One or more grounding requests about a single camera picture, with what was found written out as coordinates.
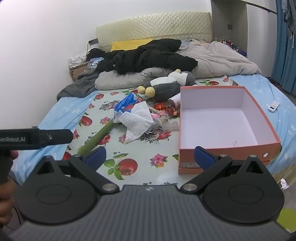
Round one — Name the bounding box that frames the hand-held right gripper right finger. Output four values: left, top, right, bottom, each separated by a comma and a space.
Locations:
180, 146, 265, 194

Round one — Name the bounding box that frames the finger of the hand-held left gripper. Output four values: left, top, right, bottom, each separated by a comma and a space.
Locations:
39, 129, 73, 148

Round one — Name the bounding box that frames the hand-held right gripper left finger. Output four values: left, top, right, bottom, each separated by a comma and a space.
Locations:
35, 146, 119, 195

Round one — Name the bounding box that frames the orange cardboard box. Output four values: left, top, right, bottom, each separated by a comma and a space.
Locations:
178, 85, 282, 175

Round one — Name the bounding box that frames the clear plastic packet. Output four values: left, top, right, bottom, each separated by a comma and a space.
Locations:
144, 116, 179, 139

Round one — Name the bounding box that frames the white tissue paper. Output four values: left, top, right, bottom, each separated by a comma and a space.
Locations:
118, 101, 154, 144

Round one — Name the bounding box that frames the blue tissue packet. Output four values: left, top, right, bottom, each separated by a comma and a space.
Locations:
114, 93, 144, 121

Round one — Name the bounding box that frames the person's left hand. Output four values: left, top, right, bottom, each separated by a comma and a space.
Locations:
0, 150, 19, 227

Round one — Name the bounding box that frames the green massage brush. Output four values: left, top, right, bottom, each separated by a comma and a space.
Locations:
77, 118, 115, 156

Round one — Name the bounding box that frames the fruit print bed sheet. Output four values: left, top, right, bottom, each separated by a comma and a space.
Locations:
38, 76, 238, 186

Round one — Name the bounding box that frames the dark grey blanket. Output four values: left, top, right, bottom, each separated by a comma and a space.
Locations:
57, 68, 102, 101

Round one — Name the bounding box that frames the white cylindrical can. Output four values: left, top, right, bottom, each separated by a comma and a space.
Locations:
168, 93, 181, 109

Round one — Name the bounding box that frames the cardboard box bedside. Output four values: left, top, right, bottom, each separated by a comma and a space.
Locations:
69, 61, 89, 81

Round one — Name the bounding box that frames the white crumpled cloth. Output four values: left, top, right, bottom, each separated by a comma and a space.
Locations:
69, 53, 87, 67

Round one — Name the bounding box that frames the grey white penguin plush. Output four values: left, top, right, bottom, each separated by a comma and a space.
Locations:
137, 69, 196, 102

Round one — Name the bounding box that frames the blue patterned bag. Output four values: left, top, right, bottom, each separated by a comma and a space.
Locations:
88, 58, 102, 69

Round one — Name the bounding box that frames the small white remote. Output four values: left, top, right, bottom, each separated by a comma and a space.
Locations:
268, 101, 280, 113

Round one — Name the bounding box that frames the black cloth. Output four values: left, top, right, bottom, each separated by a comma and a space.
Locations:
88, 48, 111, 59

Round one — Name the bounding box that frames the beige duvet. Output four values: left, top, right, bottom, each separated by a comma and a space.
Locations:
95, 39, 262, 91

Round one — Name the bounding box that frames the lime green object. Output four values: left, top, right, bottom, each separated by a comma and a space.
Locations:
276, 207, 296, 234

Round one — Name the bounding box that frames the black puffer jacket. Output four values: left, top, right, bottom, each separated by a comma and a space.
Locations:
96, 39, 199, 75

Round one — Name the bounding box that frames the yellow pillow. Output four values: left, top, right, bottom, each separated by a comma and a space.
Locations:
110, 39, 154, 52

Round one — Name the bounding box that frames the row of cosmetic bottles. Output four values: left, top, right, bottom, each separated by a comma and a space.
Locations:
214, 37, 234, 47

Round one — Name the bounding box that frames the blue curtain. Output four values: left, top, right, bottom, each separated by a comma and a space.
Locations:
270, 0, 296, 93

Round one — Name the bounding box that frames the cream padded headboard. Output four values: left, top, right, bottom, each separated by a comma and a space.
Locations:
96, 12, 213, 52

